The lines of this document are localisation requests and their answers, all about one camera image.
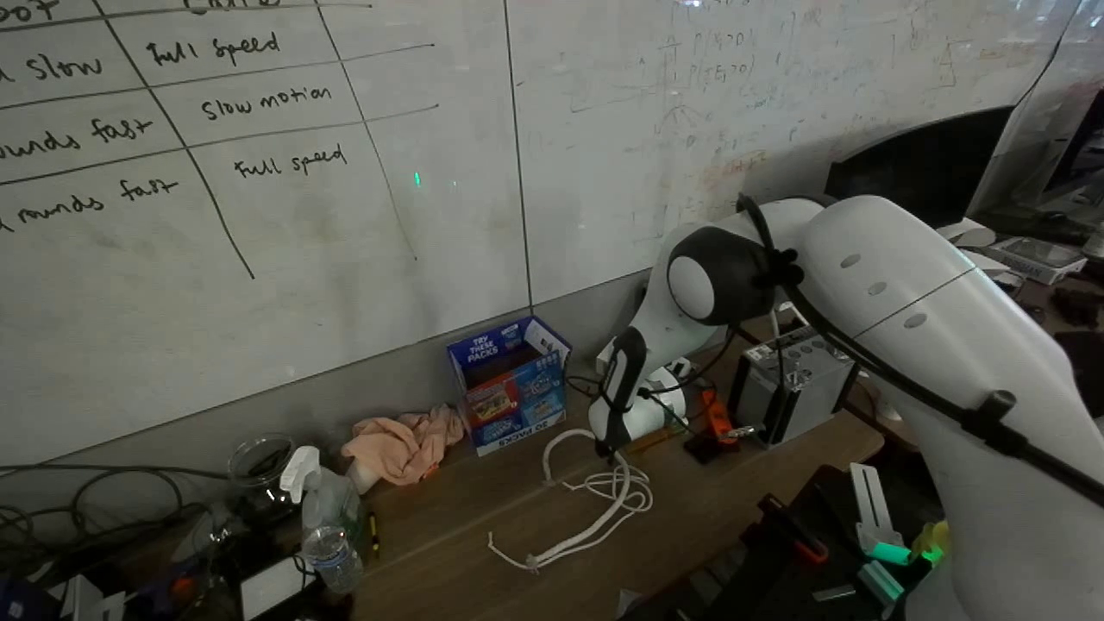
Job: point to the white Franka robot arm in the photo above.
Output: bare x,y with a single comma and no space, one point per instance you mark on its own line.
984,392

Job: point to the blue cardboard box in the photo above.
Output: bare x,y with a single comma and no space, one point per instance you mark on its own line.
511,381

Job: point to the grey battery box front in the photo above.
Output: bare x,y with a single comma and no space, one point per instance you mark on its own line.
788,389

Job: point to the orange black power strip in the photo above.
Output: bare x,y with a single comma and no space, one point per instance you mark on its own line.
714,430

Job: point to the pink cloth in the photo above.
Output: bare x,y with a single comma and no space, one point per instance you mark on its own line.
403,449

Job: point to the clear spray bottle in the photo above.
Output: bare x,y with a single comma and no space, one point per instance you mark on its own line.
320,491

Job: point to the plastic water bottle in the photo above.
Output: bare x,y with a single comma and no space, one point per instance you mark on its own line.
331,557

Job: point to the white green tool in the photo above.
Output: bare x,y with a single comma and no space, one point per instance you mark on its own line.
886,547

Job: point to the whiteboard on wall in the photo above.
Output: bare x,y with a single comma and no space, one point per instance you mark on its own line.
214,198

